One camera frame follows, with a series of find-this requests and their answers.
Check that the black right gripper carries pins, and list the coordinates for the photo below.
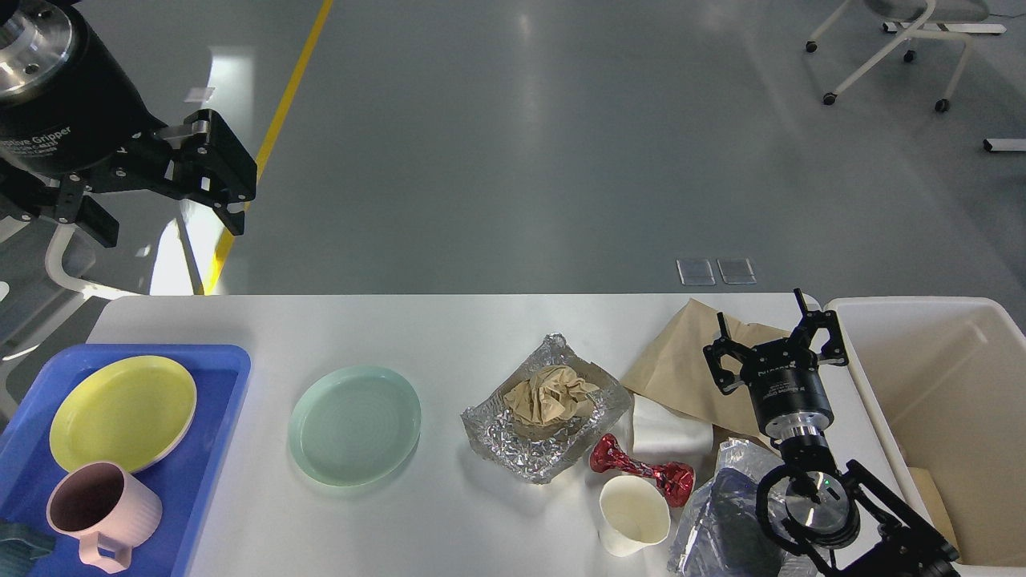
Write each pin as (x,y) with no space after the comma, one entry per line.
(784,389)

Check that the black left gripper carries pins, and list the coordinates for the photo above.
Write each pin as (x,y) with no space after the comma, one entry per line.
(66,104)

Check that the pink mug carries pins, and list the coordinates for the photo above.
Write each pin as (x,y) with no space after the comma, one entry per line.
(109,511)

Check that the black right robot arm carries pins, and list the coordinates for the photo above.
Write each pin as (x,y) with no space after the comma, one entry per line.
(846,521)

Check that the brown paper bag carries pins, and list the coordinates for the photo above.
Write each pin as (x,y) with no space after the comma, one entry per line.
(672,371)

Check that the white napkin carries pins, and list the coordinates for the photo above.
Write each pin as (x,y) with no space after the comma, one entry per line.
(661,432)

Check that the beige waste bin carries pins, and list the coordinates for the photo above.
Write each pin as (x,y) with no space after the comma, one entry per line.
(944,381)

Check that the red foil wrapper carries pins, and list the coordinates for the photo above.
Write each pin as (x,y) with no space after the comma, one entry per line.
(674,480)

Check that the white paper cup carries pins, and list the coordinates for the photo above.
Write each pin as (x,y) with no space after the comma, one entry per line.
(634,515)

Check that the yellow plate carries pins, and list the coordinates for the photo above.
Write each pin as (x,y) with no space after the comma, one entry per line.
(133,413)

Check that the white bar on floor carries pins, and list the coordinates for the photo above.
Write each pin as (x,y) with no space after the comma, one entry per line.
(1004,145)

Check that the crumpled aluminium foil tray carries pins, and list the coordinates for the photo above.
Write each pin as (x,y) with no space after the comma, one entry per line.
(538,454)

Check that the blue plastic tray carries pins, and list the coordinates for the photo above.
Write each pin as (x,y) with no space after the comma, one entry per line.
(184,481)

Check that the light green plate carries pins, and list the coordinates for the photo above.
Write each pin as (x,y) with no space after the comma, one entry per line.
(354,426)

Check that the white office chair right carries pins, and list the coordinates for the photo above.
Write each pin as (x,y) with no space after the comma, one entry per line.
(905,22)

